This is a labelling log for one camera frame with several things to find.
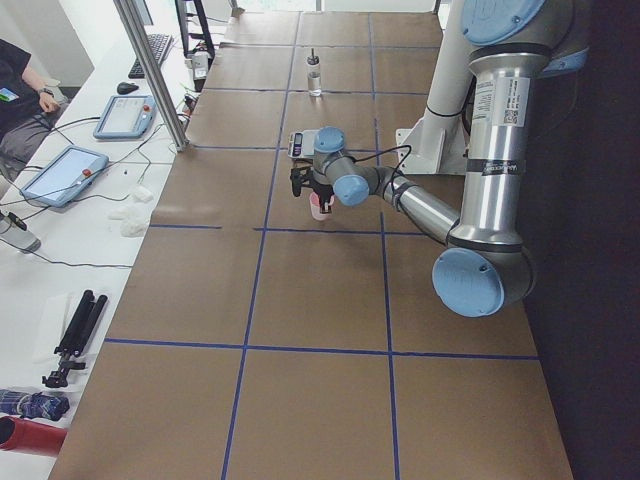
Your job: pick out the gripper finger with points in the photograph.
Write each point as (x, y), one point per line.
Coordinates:
(325, 205)

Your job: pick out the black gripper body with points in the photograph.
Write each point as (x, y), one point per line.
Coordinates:
(320, 190)

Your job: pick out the pink plastic cup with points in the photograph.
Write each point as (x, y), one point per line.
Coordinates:
(314, 208)

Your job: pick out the clear glass sauce bottle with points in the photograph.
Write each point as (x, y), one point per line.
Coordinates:
(313, 74)

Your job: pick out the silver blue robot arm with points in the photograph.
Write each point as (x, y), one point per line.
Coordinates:
(475, 124)

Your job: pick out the grey digital kitchen scale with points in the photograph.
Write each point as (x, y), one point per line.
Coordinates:
(301, 144)

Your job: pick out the crumpled white tissue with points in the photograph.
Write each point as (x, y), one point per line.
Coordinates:
(133, 220)

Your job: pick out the far blue teach pendant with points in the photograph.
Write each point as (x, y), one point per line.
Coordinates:
(125, 117)

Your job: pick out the blue teach pendant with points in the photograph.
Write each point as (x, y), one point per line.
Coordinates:
(125, 117)
(65, 177)

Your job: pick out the black computer keyboard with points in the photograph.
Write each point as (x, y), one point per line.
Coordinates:
(160, 44)

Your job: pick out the black computer mouse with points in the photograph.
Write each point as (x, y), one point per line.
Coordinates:
(125, 88)

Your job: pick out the near blue teach pendant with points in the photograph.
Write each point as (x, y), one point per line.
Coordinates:
(65, 177)

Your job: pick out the black folded tripod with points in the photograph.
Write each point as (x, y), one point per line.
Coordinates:
(76, 338)

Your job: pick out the seated person in black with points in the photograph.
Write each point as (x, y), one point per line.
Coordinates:
(29, 110)

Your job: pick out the grey metal water bottle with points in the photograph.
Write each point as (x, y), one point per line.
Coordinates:
(15, 232)

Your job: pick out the red cylindrical container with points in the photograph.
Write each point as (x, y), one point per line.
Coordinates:
(30, 437)

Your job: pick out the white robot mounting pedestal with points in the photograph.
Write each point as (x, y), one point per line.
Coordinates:
(437, 140)

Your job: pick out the aluminium frame post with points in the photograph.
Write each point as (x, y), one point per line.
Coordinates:
(136, 33)

